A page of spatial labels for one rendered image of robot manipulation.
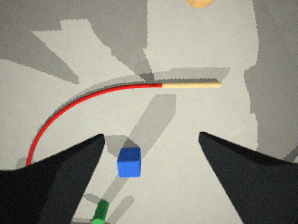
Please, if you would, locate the red string with pale wooden stick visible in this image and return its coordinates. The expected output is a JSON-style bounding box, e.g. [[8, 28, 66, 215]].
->
[[26, 81, 222, 166]]

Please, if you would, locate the green cylinder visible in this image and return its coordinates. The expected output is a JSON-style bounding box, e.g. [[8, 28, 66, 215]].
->
[[92, 200, 110, 224]]

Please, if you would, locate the round wooden disc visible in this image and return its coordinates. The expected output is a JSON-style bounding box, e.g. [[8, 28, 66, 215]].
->
[[186, 0, 214, 8]]

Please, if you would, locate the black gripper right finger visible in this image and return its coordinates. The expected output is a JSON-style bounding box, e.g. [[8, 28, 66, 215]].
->
[[199, 132, 298, 224]]

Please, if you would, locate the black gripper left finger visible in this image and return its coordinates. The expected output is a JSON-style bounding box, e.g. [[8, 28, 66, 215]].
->
[[0, 134, 105, 224]]

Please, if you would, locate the blue block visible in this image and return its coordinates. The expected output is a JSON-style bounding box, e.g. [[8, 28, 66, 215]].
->
[[117, 147, 141, 177]]

